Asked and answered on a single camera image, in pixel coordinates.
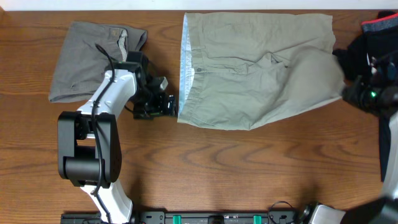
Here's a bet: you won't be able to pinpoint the beige shorts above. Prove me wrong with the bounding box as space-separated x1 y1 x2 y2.
178 12 345 130

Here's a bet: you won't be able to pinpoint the grey shorts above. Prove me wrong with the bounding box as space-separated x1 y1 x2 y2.
49 22 147 103

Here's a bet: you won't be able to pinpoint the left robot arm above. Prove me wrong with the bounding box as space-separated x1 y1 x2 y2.
58 52 177 223

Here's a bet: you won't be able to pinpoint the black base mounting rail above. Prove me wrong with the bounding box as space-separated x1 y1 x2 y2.
60 208 310 224

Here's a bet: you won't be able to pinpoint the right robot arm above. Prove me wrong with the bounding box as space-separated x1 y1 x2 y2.
297 50 397 224

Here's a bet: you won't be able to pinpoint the dark garment red trim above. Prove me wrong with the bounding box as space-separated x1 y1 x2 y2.
333 11 397 181

